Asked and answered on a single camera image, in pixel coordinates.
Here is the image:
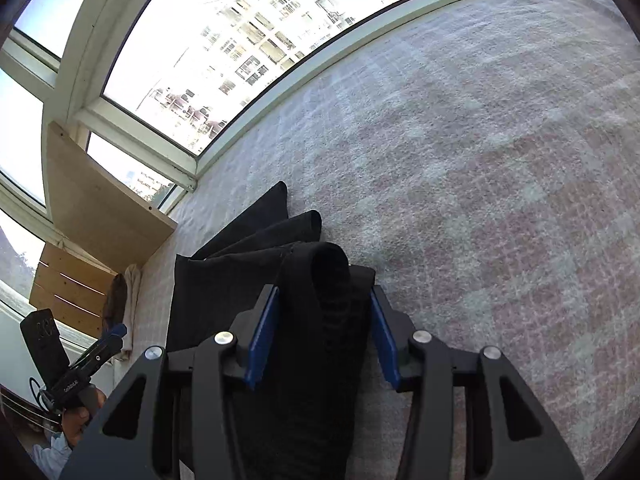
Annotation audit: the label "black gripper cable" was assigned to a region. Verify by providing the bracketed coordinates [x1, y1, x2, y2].
[27, 376, 68, 416]

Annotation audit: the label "knotty pine plank board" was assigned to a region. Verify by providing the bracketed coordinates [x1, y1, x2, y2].
[29, 243, 115, 338]

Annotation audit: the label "pink plaid table cloth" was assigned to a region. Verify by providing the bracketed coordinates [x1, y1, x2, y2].
[134, 0, 639, 479]

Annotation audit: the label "folded dark brown garment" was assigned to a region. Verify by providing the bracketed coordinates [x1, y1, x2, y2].
[102, 274, 128, 334]

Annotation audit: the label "large light wooden board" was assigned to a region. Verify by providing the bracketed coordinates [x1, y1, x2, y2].
[43, 122, 177, 273]

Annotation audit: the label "folded cream knit garment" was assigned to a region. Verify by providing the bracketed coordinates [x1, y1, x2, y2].
[116, 263, 142, 361]

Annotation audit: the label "person's left hand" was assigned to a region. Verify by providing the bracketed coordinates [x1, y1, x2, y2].
[61, 406, 91, 448]

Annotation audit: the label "black pants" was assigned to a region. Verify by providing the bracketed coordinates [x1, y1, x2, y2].
[167, 182, 375, 479]

